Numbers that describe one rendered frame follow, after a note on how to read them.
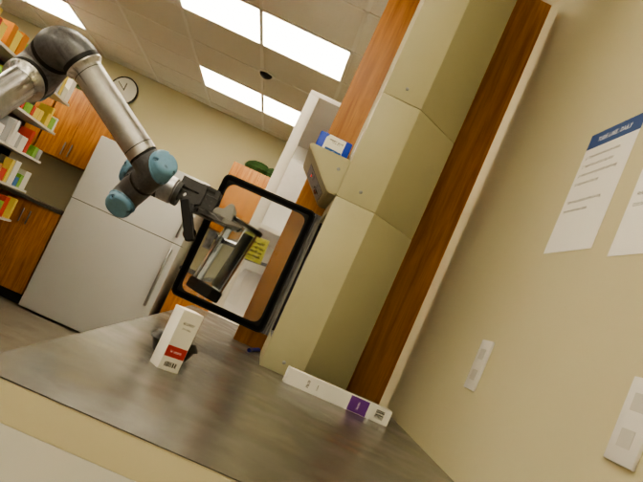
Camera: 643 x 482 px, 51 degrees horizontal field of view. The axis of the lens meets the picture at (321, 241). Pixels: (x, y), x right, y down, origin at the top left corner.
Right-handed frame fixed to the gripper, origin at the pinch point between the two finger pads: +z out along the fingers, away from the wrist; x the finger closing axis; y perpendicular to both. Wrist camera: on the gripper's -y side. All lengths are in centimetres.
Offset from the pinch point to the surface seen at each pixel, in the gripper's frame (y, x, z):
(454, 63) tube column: 65, -11, 33
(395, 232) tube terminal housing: 17.2, -6.1, 38.5
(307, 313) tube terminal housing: -12.3, -14.1, 25.7
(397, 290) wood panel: 6, 23, 50
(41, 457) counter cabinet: -36, -118, 1
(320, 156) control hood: 25.3, -14.5, 11.4
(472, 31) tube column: 76, -10, 34
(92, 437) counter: -32, -118, 5
